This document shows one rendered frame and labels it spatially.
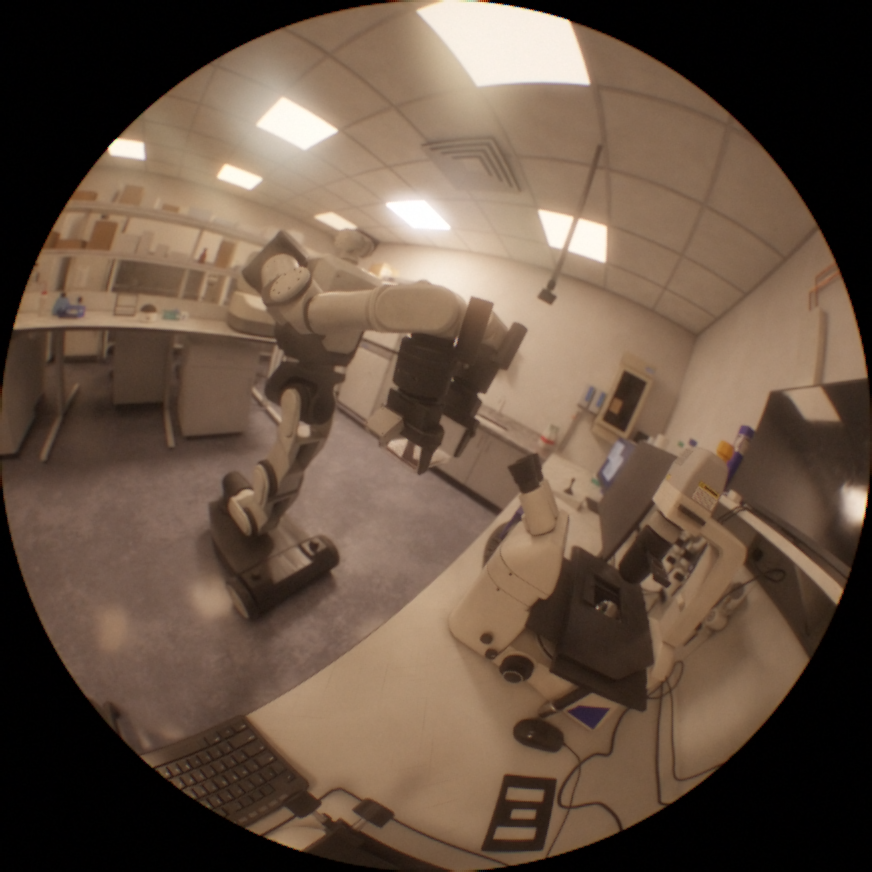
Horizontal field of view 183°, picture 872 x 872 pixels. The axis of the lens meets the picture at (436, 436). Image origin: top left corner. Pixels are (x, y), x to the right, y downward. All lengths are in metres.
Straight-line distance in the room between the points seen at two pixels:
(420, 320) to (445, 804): 0.69
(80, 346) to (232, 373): 3.02
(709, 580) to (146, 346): 3.30
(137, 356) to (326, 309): 2.60
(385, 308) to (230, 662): 1.29
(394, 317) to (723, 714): 1.10
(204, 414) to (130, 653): 1.74
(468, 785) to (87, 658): 1.37
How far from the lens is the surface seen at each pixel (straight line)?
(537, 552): 0.44
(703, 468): 0.48
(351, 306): 0.42
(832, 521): 0.79
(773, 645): 0.91
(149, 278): 4.41
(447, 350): 0.38
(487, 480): 2.70
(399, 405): 0.42
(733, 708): 0.92
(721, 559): 0.59
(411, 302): 0.35
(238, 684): 1.28
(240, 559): 1.36
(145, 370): 2.96
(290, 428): 0.83
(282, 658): 1.31
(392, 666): 0.54
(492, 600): 0.50
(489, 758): 0.56
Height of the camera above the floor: 1.23
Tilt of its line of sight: 17 degrees down
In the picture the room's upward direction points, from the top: 23 degrees clockwise
